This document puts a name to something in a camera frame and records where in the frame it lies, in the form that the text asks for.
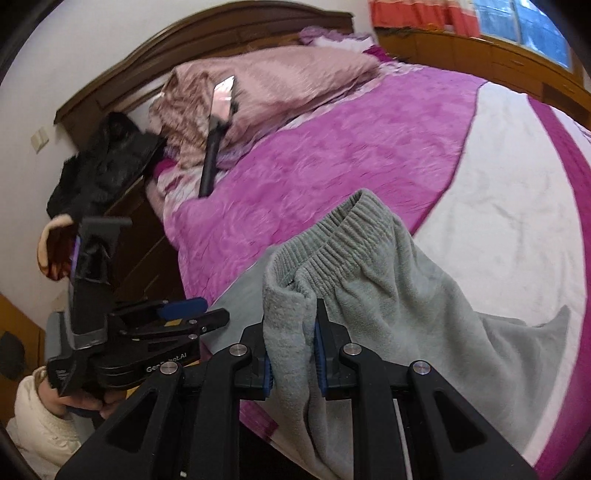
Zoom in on dark wooden headboard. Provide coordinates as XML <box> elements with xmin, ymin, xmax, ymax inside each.
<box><xmin>54</xmin><ymin>0</ymin><xmax>355</xmax><ymax>134</ymax></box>

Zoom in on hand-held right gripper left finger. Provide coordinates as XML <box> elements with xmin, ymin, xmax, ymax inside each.
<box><xmin>55</xmin><ymin>323</ymin><xmax>275</xmax><ymax>480</ymax></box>

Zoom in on orange patterned curtain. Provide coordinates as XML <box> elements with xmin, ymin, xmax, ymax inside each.
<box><xmin>369</xmin><ymin>0</ymin><xmax>481</xmax><ymax>31</ymax></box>

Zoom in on grey fleece pants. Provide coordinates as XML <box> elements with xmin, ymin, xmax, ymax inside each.
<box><xmin>198</xmin><ymin>188</ymin><xmax>571</xmax><ymax>480</ymax></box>

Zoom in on wooden window cabinet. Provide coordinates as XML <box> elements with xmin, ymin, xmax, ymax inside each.
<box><xmin>376</xmin><ymin>25</ymin><xmax>591</xmax><ymax>130</ymax></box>

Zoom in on pink folded quilt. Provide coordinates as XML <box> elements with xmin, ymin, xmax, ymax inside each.
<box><xmin>148</xmin><ymin>45</ymin><xmax>382</xmax><ymax>169</ymax></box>

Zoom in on wooden nightstand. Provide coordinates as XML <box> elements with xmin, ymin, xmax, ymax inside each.
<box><xmin>104</xmin><ymin>175</ymin><xmax>188</xmax><ymax>305</ymax></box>

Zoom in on window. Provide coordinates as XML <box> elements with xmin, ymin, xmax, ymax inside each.
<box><xmin>471</xmin><ymin>0</ymin><xmax>575</xmax><ymax>70</ymax></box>

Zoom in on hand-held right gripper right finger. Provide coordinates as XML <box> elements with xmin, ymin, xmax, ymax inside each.
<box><xmin>314</xmin><ymin>298</ymin><xmax>541</xmax><ymax>480</ymax></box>

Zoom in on purple ruffled pillow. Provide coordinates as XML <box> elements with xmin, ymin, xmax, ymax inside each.
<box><xmin>299</xmin><ymin>25</ymin><xmax>398</xmax><ymax>63</ymax></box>

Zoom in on purple floral bed cover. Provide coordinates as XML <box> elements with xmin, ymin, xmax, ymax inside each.
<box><xmin>145</xmin><ymin>46</ymin><xmax>591</xmax><ymax>480</ymax></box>

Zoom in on dark object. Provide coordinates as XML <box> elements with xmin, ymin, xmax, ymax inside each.
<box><xmin>0</xmin><ymin>330</ymin><xmax>26</xmax><ymax>381</ymax></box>

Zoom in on black fluffy jacket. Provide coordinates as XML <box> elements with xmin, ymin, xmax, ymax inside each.
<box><xmin>46</xmin><ymin>112</ymin><xmax>167</xmax><ymax>217</ymax></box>

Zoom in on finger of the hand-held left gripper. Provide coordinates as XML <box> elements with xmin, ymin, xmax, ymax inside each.
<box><xmin>111</xmin><ymin>298</ymin><xmax>208</xmax><ymax>324</ymax></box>
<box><xmin>121</xmin><ymin>308</ymin><xmax>230</xmax><ymax>341</ymax></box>

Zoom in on person's left hand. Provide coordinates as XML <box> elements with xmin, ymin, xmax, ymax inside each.
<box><xmin>37</xmin><ymin>376</ymin><xmax>123</xmax><ymax>421</ymax></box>

